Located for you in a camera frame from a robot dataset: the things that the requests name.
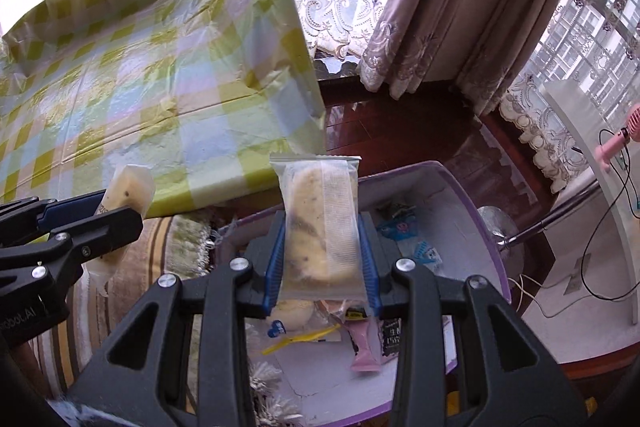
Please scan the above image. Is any green garlic pea packet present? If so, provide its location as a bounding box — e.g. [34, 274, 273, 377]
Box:
[375, 200, 416, 222]

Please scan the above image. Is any purple white cardboard box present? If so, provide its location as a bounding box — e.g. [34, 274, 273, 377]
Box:
[214, 159, 512, 423]

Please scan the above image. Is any blue pink cartoon snack packet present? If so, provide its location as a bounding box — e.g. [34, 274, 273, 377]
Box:
[398, 237, 444, 275]

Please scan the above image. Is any clear cream cake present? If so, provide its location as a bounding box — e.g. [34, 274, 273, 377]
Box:
[270, 154, 364, 301]

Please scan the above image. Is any white curved stand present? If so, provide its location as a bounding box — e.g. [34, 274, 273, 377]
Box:
[541, 78, 640, 327]

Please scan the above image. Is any tasselled green cushion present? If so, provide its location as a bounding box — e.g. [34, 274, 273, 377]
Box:
[164, 210, 238, 280]

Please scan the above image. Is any pink snack bar wrapper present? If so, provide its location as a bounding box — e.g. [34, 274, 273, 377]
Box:
[344, 320, 381, 373]

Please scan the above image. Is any black power cable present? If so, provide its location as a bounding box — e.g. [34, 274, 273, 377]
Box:
[572, 126, 640, 303]

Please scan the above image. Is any blue candy packet rear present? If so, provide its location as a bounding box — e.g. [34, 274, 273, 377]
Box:
[376, 212, 418, 242]

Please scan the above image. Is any white bread snack packet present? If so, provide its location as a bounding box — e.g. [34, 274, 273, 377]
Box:
[85, 165, 155, 298]

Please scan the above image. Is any green checkered plastic tablecloth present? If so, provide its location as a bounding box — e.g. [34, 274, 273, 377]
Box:
[1, 0, 326, 217]

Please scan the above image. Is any orange striped cake packet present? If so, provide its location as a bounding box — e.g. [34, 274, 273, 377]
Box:
[319, 300, 359, 323]

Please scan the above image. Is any black pink chocolate packet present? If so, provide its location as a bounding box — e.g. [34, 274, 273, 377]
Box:
[378, 319, 401, 363]

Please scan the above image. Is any round cream cake packet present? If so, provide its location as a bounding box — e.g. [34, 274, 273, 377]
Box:
[271, 299, 314, 327]

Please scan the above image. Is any yellow lemon candy packet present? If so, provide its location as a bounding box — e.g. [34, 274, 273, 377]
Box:
[260, 324, 341, 355]

